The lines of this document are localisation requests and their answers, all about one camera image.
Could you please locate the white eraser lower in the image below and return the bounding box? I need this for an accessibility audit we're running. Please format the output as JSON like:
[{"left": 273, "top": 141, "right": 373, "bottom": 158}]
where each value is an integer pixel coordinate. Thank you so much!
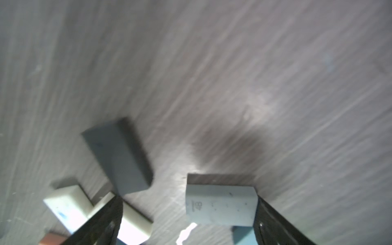
[{"left": 85, "top": 192, "right": 153, "bottom": 245}]

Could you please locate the blue eraser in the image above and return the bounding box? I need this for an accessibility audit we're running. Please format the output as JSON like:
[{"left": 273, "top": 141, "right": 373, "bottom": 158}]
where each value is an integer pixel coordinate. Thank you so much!
[
  {"left": 185, "top": 174, "right": 258, "bottom": 227},
  {"left": 232, "top": 227, "right": 258, "bottom": 245}
]

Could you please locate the white eraser upper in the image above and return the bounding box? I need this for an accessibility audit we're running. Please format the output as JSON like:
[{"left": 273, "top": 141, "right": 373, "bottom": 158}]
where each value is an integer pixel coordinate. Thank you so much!
[{"left": 43, "top": 185, "right": 93, "bottom": 234}]

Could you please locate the pink eraser centre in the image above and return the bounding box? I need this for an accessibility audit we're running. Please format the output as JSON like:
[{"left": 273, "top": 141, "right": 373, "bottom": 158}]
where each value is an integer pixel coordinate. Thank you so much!
[{"left": 38, "top": 233, "right": 67, "bottom": 245}]

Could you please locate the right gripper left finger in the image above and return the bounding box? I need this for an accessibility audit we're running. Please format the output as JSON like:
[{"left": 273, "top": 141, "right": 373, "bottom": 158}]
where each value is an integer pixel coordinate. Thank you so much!
[{"left": 62, "top": 196, "right": 123, "bottom": 245}]

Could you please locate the white eraser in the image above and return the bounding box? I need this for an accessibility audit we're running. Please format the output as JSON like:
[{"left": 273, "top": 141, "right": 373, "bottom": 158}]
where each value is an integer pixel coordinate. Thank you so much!
[
  {"left": 43, "top": 185, "right": 93, "bottom": 234},
  {"left": 85, "top": 192, "right": 153, "bottom": 245}
]

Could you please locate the grey eraser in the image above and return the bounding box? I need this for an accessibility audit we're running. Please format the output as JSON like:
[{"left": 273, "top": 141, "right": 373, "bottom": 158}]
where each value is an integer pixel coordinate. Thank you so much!
[{"left": 81, "top": 117, "right": 154, "bottom": 196}]

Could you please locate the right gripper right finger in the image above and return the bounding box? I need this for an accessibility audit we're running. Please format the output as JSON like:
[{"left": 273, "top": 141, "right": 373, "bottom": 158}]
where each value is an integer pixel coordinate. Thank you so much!
[{"left": 253, "top": 197, "right": 315, "bottom": 245}]

